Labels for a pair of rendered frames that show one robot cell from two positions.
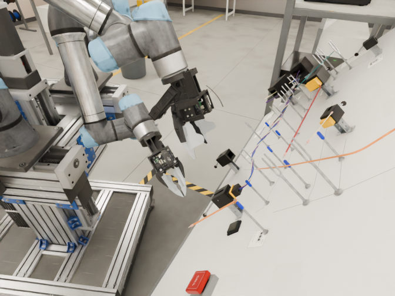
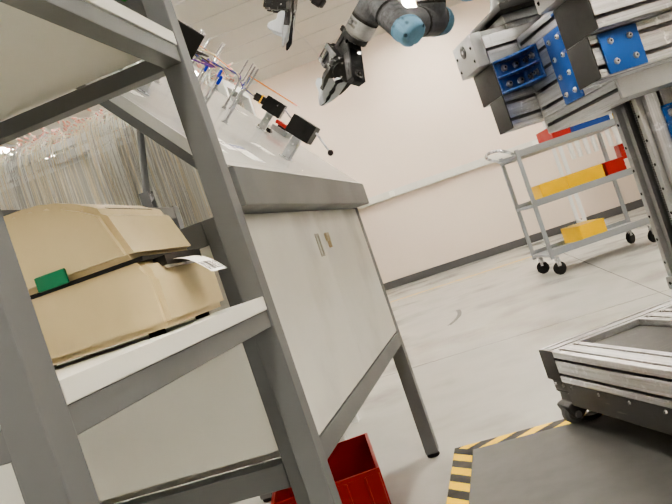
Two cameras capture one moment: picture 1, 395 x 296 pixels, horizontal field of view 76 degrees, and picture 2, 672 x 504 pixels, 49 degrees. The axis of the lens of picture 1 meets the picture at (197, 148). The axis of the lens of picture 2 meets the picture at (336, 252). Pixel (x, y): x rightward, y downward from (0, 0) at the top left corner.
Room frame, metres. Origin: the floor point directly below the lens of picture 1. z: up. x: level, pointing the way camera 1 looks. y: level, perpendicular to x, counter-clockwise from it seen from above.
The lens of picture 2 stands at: (2.43, -0.62, 0.68)
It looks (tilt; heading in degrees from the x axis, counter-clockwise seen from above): 0 degrees down; 164
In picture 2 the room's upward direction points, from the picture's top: 19 degrees counter-clockwise
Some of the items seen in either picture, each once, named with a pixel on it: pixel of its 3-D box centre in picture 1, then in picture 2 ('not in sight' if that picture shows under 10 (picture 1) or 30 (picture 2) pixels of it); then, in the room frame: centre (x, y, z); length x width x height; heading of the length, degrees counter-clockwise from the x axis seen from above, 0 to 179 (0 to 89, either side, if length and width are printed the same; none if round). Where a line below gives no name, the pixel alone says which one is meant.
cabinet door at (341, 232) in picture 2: not in sight; (358, 279); (0.52, -0.02, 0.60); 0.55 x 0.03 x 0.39; 151
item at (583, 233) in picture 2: not in sight; (568, 195); (-2.60, 2.79, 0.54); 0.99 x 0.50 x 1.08; 75
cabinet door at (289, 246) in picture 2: not in sight; (308, 308); (1.00, -0.29, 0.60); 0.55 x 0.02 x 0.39; 151
